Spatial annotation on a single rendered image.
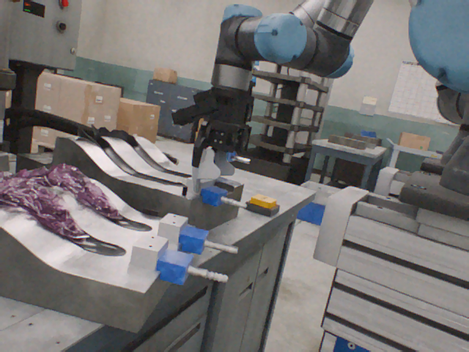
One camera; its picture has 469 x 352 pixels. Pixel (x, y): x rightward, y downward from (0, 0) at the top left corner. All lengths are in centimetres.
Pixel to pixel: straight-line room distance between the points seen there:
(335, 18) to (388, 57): 658
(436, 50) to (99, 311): 46
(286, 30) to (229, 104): 19
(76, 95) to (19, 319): 427
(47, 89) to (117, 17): 514
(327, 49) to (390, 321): 45
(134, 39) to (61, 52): 791
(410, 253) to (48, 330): 43
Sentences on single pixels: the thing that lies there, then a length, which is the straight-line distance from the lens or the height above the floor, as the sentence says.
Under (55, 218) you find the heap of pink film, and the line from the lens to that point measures 58.
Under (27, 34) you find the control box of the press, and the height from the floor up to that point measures 116.
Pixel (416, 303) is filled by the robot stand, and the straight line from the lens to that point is 54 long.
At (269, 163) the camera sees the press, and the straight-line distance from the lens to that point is 483.
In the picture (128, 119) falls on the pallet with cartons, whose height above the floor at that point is 53.
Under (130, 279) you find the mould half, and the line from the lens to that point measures 50.
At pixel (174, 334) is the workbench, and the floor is 59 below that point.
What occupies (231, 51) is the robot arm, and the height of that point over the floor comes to 118.
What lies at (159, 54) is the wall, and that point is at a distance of 900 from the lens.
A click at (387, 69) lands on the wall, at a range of 728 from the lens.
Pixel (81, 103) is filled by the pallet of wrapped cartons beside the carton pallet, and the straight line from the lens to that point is 468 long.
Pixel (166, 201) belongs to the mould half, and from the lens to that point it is 77.
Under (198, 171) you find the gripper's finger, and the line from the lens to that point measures 75.
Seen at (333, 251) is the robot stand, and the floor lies 92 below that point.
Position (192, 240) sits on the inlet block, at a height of 86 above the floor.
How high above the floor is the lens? 109
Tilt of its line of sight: 11 degrees down
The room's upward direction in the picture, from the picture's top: 11 degrees clockwise
